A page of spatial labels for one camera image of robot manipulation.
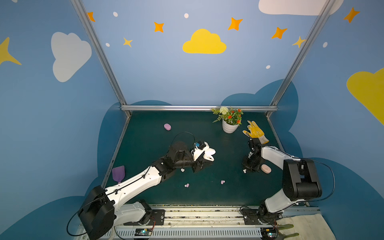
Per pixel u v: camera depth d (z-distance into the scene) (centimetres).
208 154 70
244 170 90
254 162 78
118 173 90
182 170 90
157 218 74
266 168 88
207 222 74
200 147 62
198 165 63
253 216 75
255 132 109
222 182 86
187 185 84
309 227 72
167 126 111
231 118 101
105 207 39
